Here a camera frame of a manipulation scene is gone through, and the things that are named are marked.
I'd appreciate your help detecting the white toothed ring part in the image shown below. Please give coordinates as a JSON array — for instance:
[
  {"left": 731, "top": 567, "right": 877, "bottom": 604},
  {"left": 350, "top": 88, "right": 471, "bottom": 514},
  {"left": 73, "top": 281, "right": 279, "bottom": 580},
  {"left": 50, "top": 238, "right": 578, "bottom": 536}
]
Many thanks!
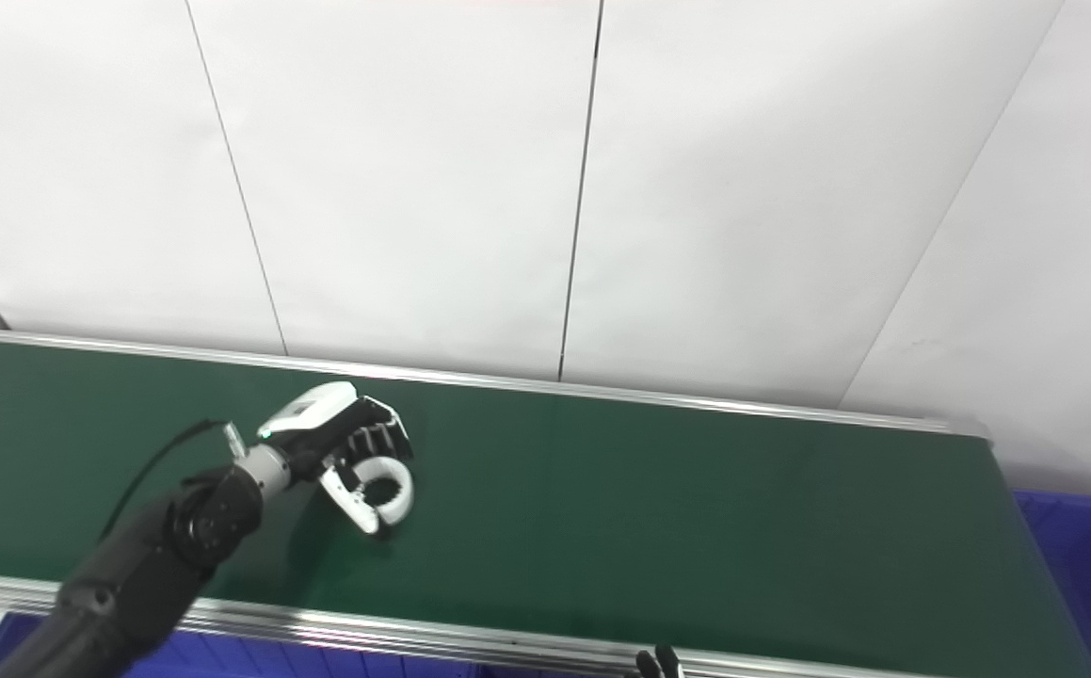
[{"left": 343, "top": 459, "right": 414, "bottom": 528}]

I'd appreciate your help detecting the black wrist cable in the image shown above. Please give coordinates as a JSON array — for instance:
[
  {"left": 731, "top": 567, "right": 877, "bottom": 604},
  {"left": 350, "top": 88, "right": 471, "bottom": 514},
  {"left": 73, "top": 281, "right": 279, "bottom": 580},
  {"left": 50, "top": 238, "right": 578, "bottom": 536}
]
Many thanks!
[{"left": 98, "top": 419, "right": 231, "bottom": 542}]

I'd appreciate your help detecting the blue bin with white parts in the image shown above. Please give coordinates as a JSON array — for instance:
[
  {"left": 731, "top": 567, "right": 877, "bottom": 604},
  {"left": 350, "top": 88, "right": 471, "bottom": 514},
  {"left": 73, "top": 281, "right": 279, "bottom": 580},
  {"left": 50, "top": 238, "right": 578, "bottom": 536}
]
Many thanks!
[{"left": 0, "top": 612, "right": 473, "bottom": 678}]

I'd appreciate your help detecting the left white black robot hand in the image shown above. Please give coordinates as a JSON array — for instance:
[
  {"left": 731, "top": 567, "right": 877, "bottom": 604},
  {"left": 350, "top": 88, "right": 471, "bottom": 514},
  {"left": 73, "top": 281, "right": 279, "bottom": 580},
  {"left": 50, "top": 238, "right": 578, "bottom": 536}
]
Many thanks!
[{"left": 258, "top": 381, "right": 414, "bottom": 538}]

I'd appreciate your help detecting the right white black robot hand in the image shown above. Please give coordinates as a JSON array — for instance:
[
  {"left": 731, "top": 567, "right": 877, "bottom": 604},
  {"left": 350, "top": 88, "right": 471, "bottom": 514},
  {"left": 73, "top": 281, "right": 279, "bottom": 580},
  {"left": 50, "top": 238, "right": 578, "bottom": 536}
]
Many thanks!
[{"left": 625, "top": 644, "right": 687, "bottom": 678}]

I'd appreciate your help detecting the green conveyor belt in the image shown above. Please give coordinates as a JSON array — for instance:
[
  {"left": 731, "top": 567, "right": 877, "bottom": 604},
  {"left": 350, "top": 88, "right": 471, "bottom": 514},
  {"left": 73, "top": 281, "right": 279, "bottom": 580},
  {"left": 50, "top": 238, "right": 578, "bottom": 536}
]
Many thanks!
[{"left": 0, "top": 327, "right": 1091, "bottom": 678}]

